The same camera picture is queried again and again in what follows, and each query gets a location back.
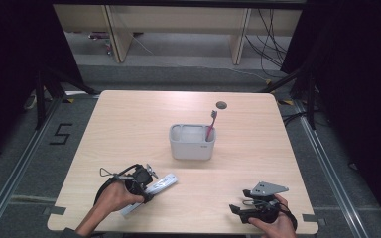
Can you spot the person's left hand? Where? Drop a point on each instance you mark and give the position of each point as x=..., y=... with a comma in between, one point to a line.
x=115, y=198

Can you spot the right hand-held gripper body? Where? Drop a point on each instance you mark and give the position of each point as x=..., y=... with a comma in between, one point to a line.
x=264, y=211

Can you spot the grey toothbrush holder box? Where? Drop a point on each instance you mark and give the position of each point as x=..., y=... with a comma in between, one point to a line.
x=191, y=148

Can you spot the light wooden desk frame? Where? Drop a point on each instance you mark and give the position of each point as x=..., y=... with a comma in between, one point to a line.
x=122, y=36

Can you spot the small colourful floor clutter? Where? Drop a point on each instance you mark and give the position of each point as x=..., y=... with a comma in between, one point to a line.
x=107, y=46

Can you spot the black metal stand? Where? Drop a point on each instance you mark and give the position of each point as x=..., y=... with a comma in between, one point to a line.
x=311, y=99
x=40, y=99

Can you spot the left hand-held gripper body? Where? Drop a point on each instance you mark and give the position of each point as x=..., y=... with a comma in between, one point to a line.
x=140, y=178

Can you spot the black curtain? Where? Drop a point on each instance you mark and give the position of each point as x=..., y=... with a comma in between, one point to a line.
x=10, y=66
x=360, y=82

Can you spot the grey round table grommet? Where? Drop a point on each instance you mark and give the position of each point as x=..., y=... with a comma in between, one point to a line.
x=221, y=105

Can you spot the white toothpaste tube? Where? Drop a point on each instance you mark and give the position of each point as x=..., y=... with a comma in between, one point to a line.
x=167, y=181

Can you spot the metal floor rail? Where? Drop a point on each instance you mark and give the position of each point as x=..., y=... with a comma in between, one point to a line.
x=330, y=172
x=16, y=172

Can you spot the person's right hand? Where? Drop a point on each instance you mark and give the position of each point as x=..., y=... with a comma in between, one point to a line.
x=282, y=228

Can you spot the pink toothbrush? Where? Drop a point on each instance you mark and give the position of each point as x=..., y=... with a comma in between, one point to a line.
x=211, y=125

